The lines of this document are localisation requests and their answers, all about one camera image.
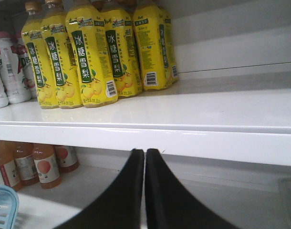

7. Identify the white shelf board with coke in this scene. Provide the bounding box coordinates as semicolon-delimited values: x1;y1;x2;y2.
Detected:
0;71;291;166

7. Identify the white peach drink bottle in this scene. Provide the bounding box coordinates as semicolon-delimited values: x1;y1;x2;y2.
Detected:
0;31;31;104
16;32;37;98

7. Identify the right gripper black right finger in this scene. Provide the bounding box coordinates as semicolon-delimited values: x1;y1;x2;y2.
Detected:
145;148;236;229

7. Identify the yellow pear drink carton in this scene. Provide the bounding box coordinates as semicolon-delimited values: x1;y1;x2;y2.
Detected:
65;0;118;108
41;0;82;109
21;0;59;109
101;0;143;98
133;0;178;91

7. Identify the light blue plastic basket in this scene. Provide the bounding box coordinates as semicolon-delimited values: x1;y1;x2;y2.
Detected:
0;184;19;229

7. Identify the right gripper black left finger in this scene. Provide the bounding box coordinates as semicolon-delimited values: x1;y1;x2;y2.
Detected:
56;149;145;229

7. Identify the peach C100 drink bottle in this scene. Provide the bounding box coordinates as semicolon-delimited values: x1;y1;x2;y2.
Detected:
32;143;61;189
13;142;39;186
0;140;22;191
54;145;79;173

